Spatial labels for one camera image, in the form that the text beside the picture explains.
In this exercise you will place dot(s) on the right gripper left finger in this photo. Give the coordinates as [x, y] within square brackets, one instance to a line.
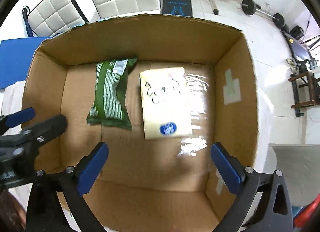
[44, 211]

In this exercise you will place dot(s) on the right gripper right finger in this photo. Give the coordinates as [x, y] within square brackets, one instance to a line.
[262, 200]

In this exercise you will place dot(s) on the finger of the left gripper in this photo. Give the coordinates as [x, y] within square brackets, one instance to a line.
[46, 131]
[12, 120]

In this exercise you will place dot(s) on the green snack bag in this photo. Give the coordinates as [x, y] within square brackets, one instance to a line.
[109, 108]

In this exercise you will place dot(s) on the yellow tissue pack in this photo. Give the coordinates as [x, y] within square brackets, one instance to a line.
[165, 103]

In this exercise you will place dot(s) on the white tablecloth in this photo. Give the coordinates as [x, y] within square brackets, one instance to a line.
[44, 211]

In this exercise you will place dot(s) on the grey plastic chair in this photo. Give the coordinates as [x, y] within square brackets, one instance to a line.
[300, 166]

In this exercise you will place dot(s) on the blue floor mat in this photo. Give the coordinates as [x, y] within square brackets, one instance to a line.
[15, 58]

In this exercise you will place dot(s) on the left white padded chair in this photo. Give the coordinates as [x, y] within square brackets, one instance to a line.
[51, 17]

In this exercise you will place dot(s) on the milk carton cardboard box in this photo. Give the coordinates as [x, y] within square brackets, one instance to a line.
[192, 85]

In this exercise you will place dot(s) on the brown wooden chair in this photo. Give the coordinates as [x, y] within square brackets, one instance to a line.
[305, 91]

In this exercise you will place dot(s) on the black treadmill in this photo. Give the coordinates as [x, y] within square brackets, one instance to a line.
[303, 39]

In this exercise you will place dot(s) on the floor barbell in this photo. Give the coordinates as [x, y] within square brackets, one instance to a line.
[249, 7]

